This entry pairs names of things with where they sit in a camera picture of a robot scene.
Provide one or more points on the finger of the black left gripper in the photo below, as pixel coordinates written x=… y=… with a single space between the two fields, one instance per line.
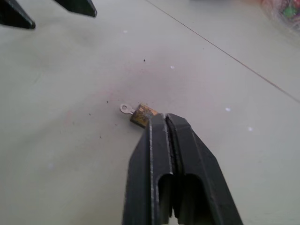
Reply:
x=79 y=7
x=14 y=17

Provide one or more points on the clear plastic bag with items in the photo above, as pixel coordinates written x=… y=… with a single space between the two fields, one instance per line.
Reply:
x=282 y=14

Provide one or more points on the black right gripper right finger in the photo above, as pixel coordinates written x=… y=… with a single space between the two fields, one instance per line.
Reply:
x=201 y=168

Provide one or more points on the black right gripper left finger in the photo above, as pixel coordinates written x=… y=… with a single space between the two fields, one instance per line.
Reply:
x=140 y=168

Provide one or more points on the small brass padlock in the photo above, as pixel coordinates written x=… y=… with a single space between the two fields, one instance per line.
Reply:
x=140 y=115

